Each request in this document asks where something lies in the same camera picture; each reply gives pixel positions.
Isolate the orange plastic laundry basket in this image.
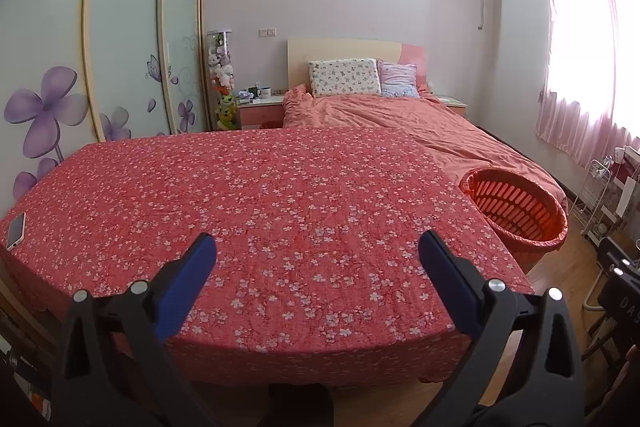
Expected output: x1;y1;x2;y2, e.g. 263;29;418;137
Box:
459;167;569;270

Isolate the white smartphone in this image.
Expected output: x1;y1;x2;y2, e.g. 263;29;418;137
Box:
6;212;27;251

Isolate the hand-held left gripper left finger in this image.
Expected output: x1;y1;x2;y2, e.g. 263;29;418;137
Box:
50;233;218;427

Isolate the red floral tablecloth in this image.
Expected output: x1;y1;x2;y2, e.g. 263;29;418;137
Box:
0;127;536;383

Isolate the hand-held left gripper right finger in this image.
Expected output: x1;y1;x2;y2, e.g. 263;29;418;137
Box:
419;231;586;427

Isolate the wardrobe with flower-print glass doors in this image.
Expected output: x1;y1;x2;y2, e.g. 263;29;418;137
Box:
0;0;211;208

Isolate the pink window curtain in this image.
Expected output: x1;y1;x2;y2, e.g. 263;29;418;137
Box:
535;0;640;168

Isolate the salmon duvet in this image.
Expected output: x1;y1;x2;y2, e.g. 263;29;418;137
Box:
282;84;568;208

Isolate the pink striped pillow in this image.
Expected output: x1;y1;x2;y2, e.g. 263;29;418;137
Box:
377;61;421;98

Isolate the white wire rack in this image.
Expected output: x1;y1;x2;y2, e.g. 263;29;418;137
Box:
570;159;613;238

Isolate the white floral pillow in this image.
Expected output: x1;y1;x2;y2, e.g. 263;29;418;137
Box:
307;59;382;98

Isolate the white metal frame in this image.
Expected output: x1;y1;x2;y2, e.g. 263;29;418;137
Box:
582;267;608;313

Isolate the clear column of plush toys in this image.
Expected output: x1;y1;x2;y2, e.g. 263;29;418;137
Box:
206;29;237;132

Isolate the pink and white nightstand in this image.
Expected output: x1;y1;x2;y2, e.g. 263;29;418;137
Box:
236;96;286;130
430;93;468;115

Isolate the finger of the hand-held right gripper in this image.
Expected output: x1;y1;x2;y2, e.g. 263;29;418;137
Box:
597;234;640;280

